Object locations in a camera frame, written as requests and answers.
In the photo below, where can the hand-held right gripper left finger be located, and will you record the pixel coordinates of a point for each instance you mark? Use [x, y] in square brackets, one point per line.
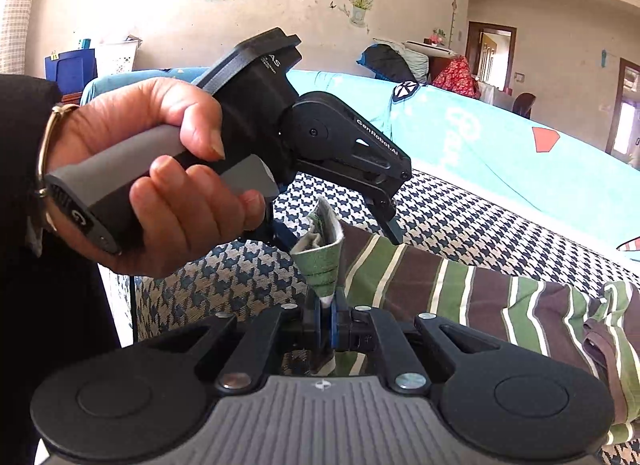
[314, 325]

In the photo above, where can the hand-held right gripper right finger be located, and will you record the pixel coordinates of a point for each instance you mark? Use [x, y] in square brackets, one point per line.
[336, 327]

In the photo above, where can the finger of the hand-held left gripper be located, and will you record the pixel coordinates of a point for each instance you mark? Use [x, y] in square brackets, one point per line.
[280, 237]
[382, 195]

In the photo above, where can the green brown striped t-shirt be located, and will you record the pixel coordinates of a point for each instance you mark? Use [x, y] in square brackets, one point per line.
[425, 285]

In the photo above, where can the person's left forearm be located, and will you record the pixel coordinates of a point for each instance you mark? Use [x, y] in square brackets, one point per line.
[20, 245]

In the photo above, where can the light folded clothes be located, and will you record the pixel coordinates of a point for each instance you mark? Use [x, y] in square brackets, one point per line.
[417, 65]

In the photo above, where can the person's left hand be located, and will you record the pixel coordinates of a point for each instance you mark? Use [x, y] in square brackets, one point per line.
[125, 105]

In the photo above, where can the houndstooth sofa seat cover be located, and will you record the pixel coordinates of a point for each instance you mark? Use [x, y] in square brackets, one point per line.
[450, 215]

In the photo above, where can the blue printed sofa cover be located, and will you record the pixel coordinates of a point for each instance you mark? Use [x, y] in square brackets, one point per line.
[475, 145]

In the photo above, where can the red floral cloth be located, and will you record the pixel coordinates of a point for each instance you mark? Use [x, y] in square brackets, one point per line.
[455, 77]

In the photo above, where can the white laundry basket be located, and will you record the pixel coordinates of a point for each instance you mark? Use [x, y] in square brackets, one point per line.
[117, 60]

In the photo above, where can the white flat board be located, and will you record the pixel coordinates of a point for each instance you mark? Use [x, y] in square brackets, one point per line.
[430, 48]

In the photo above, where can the pink flower bouquet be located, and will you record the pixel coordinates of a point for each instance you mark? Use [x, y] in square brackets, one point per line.
[437, 37]

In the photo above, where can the dark chair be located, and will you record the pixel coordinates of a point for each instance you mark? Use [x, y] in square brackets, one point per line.
[524, 105]

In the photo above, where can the wooden doorway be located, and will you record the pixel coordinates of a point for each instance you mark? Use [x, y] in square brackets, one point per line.
[475, 55]
[612, 110]

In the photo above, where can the blue storage box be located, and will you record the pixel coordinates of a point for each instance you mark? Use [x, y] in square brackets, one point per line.
[70, 72]

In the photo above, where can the checked curtain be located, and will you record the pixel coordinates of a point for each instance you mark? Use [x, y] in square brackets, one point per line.
[15, 15]

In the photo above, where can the lavender pot wall sticker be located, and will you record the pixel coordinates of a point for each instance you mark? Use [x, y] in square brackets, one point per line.
[359, 2]

